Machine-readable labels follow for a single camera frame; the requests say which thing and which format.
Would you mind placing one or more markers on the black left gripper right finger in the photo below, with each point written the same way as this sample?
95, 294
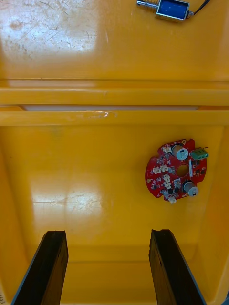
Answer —
171, 269

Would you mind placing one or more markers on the yellow-orange plastic bin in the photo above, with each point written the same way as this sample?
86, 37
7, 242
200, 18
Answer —
119, 47
107, 166

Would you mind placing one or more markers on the solenoid with blue label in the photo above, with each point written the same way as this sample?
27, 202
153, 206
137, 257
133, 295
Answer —
171, 8

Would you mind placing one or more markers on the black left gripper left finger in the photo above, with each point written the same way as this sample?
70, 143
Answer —
43, 269

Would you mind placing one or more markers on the round red circuit board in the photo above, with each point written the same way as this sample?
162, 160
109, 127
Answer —
162, 176

